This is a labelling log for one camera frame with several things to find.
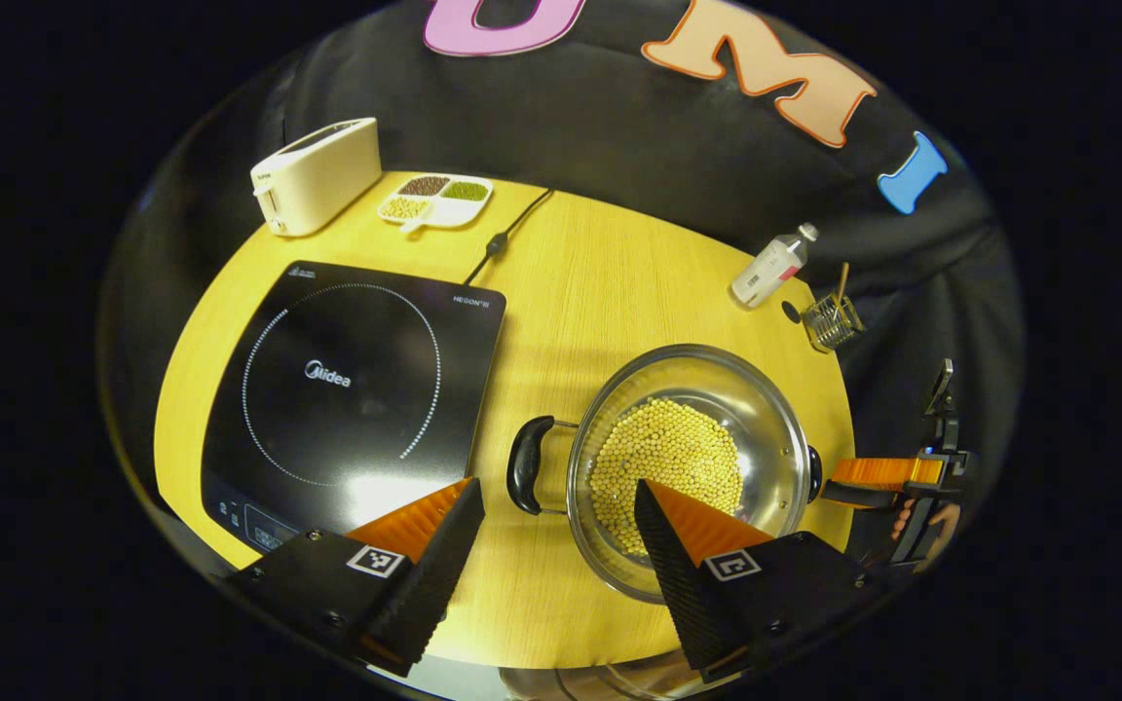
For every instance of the pile of yellow soybeans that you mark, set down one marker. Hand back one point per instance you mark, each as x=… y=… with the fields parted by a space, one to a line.
x=658 y=448

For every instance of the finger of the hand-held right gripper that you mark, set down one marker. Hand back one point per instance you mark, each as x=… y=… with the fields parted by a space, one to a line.
x=887 y=472

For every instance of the black induction cooktop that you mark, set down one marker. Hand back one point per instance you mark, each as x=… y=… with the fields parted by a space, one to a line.
x=347 y=428

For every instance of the white toaster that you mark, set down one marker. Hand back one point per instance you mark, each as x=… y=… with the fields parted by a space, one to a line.
x=322 y=175

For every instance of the black round table grommet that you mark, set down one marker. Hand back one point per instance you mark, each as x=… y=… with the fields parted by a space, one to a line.
x=791 y=312

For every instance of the wooden stick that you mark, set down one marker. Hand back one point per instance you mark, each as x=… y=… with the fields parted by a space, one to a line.
x=842 y=282

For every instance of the small clear bottle white label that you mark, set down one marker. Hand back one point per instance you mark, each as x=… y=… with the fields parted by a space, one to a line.
x=766 y=273

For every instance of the white divided dish of beans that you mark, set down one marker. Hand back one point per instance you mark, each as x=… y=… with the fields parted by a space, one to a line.
x=444 y=206

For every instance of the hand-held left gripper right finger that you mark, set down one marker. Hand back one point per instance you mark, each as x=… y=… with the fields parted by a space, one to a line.
x=683 y=594

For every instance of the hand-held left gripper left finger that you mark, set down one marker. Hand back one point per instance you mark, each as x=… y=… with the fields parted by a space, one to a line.
x=434 y=574

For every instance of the black backdrop cloth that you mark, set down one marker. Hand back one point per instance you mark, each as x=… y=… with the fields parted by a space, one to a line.
x=619 y=127

